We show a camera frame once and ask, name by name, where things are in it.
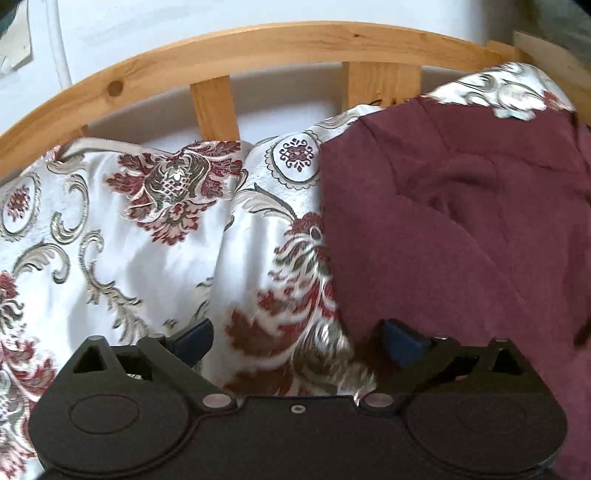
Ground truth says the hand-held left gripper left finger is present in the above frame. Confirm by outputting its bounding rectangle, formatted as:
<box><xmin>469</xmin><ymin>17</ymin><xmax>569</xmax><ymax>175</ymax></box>
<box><xmin>68</xmin><ymin>318</ymin><xmax>232</xmax><ymax>412</ymax></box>

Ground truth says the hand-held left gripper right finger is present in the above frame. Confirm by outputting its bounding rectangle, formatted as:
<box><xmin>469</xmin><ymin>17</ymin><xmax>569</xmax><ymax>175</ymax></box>
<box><xmin>358</xmin><ymin>318</ymin><xmax>540</xmax><ymax>412</ymax></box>

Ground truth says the maroon cloth garment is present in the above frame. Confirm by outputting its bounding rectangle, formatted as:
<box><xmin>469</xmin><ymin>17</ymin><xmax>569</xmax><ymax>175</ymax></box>
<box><xmin>320</xmin><ymin>96</ymin><xmax>591</xmax><ymax>480</ymax></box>

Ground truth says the wooden bed frame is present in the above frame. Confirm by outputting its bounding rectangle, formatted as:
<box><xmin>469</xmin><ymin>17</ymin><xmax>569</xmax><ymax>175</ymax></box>
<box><xmin>0</xmin><ymin>21</ymin><xmax>591</xmax><ymax>151</ymax></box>

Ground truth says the white floral bedspread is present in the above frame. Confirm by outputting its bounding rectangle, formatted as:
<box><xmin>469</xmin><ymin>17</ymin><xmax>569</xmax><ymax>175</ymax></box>
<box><xmin>0</xmin><ymin>61</ymin><xmax>575</xmax><ymax>480</ymax></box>

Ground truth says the dark green cloth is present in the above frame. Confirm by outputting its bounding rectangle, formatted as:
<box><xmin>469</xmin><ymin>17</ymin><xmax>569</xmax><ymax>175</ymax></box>
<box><xmin>526</xmin><ymin>0</ymin><xmax>591</xmax><ymax>61</ymax></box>

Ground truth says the white wall pipe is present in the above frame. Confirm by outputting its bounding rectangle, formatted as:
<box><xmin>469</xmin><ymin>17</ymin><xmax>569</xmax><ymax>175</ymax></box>
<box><xmin>46</xmin><ymin>0</ymin><xmax>75</xmax><ymax>89</ymax></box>

